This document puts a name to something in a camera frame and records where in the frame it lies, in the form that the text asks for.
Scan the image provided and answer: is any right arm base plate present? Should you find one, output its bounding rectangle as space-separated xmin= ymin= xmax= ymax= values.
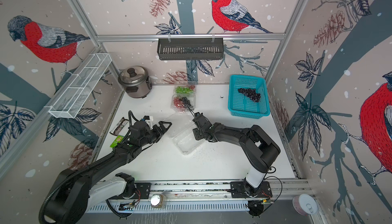
xmin=227 ymin=180 xmax=273 ymax=198

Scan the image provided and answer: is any clear clamshell container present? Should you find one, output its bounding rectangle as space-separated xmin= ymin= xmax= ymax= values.
xmin=174 ymin=84 xmax=196 ymax=95
xmin=171 ymin=94 xmax=196 ymax=112
xmin=164 ymin=113 xmax=204 ymax=155

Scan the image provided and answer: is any teal plastic basket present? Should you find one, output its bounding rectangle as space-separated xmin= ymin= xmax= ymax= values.
xmin=228 ymin=75 xmax=270 ymax=119

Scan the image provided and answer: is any brown snack packet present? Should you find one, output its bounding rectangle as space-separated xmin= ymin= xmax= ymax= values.
xmin=110 ymin=117 xmax=129 ymax=136

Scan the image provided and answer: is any black grape bunch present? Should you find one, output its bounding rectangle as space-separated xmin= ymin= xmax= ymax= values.
xmin=180 ymin=97 xmax=193 ymax=108

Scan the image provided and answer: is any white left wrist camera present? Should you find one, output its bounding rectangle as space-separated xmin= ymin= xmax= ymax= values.
xmin=143 ymin=115 xmax=154 ymax=128

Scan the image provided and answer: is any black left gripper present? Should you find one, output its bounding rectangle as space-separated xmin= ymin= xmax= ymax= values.
xmin=139 ymin=121 xmax=172 ymax=147

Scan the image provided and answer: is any white tape roll right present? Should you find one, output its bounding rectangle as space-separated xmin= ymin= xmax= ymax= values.
xmin=293 ymin=194 xmax=318 ymax=216

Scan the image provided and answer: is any pink red grape bunch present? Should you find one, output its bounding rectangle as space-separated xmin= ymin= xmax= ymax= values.
xmin=173 ymin=97 xmax=184 ymax=108

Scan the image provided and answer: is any black hanging wire basket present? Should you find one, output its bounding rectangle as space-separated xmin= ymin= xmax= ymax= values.
xmin=157 ymin=38 xmax=224 ymax=61

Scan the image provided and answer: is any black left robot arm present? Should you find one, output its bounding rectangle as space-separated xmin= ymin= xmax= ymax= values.
xmin=38 ymin=119 xmax=172 ymax=224

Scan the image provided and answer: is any green snack packet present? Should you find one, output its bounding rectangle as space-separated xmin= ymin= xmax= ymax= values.
xmin=110 ymin=135 xmax=124 ymax=148

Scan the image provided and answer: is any white wire mesh shelf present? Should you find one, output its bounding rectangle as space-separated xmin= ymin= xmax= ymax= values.
xmin=49 ymin=53 xmax=112 ymax=118

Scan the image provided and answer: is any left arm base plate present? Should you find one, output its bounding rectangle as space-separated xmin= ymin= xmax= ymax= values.
xmin=122 ymin=182 xmax=151 ymax=200

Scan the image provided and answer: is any green grape bunch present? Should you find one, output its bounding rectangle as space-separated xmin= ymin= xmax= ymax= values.
xmin=175 ymin=86 xmax=195 ymax=94

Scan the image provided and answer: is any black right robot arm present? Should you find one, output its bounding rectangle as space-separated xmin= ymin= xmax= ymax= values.
xmin=191 ymin=112 xmax=281 ymax=197

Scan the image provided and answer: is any dark purple grape bunch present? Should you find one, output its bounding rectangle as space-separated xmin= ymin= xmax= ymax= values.
xmin=238 ymin=88 xmax=261 ymax=103

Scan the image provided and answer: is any small round silver light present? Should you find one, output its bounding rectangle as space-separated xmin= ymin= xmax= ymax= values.
xmin=150 ymin=194 xmax=165 ymax=208

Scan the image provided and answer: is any silver rice cooker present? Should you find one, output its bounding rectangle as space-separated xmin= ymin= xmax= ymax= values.
xmin=118 ymin=66 xmax=152 ymax=98

